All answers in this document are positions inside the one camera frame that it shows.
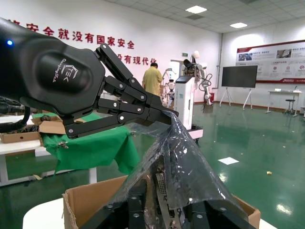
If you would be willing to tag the long white table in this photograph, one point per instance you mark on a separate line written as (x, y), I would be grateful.
(14, 149)

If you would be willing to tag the small yellow scrap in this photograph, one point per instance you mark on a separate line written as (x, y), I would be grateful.
(269, 172)

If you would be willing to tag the small metal clasp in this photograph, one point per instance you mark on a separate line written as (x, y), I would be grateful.
(62, 144)

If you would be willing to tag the person in yellow shirt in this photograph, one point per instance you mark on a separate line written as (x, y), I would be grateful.
(152, 81)

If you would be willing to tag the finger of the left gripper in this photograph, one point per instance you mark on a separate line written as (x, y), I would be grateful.
(138, 90)
(138, 115)

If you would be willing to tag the flat brown cardboard box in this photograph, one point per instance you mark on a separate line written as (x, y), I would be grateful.
(19, 138)

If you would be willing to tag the green exit sign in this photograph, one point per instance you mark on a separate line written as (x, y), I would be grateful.
(185, 54)

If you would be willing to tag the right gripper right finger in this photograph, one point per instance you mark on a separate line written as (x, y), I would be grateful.
(214, 219)

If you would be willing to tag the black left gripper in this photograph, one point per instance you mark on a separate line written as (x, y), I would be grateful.
(47, 71)

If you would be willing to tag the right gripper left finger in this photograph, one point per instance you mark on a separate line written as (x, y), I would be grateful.
(124, 214)

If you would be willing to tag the small white humanoid robot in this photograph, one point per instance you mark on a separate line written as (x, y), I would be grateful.
(170, 91)

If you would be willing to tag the ceiling light panel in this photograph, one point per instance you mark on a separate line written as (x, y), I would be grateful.
(238, 25)
(196, 9)

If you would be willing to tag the black monitor on stand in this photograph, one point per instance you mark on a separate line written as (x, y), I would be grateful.
(239, 76)

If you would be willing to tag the grey translucent antistatic bag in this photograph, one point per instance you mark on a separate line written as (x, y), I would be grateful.
(186, 152)

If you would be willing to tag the white mobile robot cabinet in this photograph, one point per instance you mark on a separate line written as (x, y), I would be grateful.
(184, 102)

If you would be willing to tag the black stool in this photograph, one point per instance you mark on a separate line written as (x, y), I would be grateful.
(290, 105)

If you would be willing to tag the brown open cardboard box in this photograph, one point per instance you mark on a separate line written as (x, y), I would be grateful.
(95, 198)

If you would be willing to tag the open cardboard box on table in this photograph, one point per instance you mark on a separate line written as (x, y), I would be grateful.
(51, 128)

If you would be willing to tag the green cloth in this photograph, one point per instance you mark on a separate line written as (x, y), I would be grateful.
(95, 148)

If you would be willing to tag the red bin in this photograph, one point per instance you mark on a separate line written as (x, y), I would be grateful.
(211, 96)

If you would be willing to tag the small white desk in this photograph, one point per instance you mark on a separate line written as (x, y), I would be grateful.
(283, 93)

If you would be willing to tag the graphics card with silver bracket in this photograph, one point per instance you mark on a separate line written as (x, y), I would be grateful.
(162, 186)

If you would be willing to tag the white robot arms with head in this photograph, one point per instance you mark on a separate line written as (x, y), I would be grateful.
(202, 71)

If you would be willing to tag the red white wall information board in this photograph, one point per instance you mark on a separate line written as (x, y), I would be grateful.
(281, 57)

